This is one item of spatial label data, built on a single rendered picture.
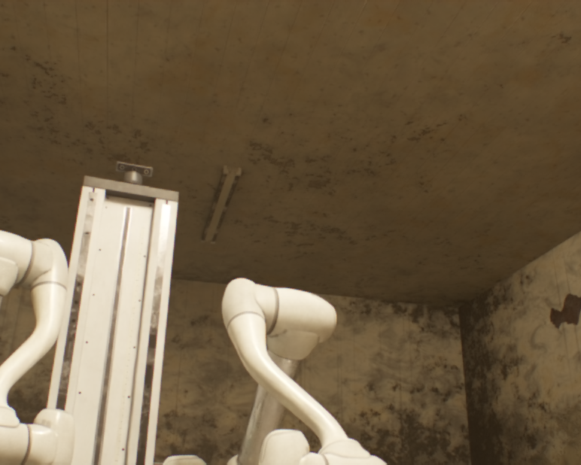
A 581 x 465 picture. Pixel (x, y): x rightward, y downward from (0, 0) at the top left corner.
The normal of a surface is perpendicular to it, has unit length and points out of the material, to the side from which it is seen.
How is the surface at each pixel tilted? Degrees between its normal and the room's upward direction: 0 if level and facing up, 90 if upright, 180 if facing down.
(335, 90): 180
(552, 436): 90
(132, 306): 90
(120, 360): 90
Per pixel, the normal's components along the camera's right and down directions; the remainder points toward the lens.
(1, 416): 0.59, -0.69
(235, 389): 0.24, -0.38
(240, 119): -0.02, 0.92
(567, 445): -0.97, -0.12
